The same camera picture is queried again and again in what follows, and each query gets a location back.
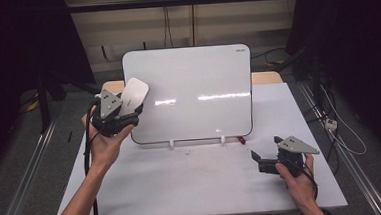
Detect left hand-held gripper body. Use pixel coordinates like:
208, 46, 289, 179
89, 86, 147, 139

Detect black hanging cables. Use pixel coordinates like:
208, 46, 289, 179
161, 6, 174, 49

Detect white whiteboard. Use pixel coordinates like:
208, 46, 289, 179
121, 43, 257, 146

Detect white cable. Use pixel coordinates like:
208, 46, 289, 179
319, 82, 369, 158

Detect person's right hand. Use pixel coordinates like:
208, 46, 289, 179
274, 152, 320, 210

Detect white whiteboard eraser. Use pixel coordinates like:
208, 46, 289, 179
116, 76, 152, 117

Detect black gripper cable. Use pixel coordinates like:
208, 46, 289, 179
78, 96, 109, 215
294, 159, 320, 203

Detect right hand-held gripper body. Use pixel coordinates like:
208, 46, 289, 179
255, 133, 322, 180

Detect black curtain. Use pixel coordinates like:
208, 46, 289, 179
0, 0, 103, 182
281, 0, 381, 173

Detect black horizontal bar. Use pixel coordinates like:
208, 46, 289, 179
66, 0, 286, 14

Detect person's left hand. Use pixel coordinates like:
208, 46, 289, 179
80, 103, 138, 173

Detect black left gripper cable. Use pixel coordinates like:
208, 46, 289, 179
78, 96, 109, 215

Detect black metal stand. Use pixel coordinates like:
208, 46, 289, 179
35, 69, 68, 135

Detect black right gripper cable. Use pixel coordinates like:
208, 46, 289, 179
294, 159, 320, 203

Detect white power strip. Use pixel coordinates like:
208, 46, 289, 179
324, 118, 339, 132

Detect aluminium floor rail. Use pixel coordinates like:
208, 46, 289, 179
0, 109, 68, 215
297, 77, 381, 215

